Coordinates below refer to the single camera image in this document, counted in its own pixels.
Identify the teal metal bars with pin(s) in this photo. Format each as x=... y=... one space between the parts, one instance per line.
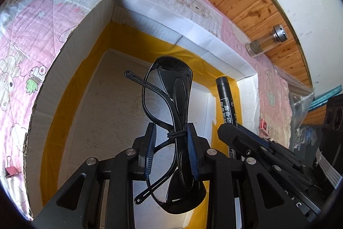
x=323 y=99

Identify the red white staples box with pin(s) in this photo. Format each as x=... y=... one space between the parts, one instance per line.
x=263 y=129

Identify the bubble wrap roll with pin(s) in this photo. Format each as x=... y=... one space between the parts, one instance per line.
x=300 y=98

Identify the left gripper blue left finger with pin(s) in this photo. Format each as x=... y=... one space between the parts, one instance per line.
x=150 y=150

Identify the pink bear quilt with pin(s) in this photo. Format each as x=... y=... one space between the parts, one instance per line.
x=31 y=39

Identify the glass bottle metal cap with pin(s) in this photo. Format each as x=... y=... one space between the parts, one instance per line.
x=273 y=38

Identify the pink binder clip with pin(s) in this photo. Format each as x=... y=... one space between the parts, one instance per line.
x=12 y=167

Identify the black marker pen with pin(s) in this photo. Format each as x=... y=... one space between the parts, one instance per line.
x=228 y=111

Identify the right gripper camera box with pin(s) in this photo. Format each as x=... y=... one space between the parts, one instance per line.
x=329 y=153

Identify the white cardboard box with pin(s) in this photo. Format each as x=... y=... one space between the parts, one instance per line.
x=87 y=107

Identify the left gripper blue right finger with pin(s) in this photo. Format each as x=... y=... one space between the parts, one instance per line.
x=193 y=158

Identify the black safety glasses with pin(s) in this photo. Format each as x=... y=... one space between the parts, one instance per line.
x=176 y=192

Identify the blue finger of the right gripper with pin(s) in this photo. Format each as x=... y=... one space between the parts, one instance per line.
x=228 y=133

